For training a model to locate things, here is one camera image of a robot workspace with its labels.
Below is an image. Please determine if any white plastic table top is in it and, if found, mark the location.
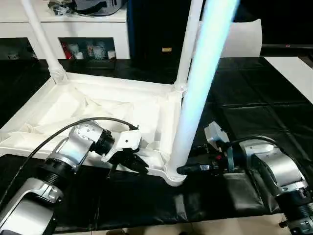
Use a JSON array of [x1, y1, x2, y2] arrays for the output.
[[0, 72, 187, 187]]

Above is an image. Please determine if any black work mat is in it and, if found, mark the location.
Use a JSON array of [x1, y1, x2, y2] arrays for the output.
[[0, 56, 313, 232]]

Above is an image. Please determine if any white flat board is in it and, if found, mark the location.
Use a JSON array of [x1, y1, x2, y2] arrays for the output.
[[264, 56, 313, 104]]

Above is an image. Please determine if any red bottle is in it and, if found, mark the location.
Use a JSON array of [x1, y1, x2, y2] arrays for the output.
[[60, 42, 71, 59]]

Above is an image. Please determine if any white cushion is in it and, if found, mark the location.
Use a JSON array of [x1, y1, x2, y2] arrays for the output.
[[196, 19, 263, 58]]

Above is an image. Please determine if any white cabinet with glass doors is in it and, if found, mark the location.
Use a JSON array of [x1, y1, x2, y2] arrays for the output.
[[0, 0, 131, 61]]

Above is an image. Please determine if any grey clutter on cabinet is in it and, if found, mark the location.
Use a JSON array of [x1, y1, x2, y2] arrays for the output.
[[48, 0, 129, 16]]

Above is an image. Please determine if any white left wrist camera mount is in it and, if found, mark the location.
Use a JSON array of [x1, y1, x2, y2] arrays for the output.
[[101, 128, 142, 165]]

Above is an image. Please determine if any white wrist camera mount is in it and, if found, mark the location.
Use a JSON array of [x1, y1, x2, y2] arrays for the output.
[[203, 121, 230, 153], [101, 128, 142, 165]]

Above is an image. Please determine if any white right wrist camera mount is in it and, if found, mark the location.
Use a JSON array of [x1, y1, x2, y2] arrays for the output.
[[203, 121, 230, 153]]

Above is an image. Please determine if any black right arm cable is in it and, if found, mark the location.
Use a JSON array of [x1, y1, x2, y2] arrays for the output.
[[225, 136, 280, 152]]

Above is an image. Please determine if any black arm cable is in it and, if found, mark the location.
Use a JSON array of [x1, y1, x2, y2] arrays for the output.
[[0, 117, 139, 206], [225, 136, 280, 152]]

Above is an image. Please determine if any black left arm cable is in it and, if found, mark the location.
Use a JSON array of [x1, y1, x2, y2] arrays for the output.
[[0, 117, 139, 206]]

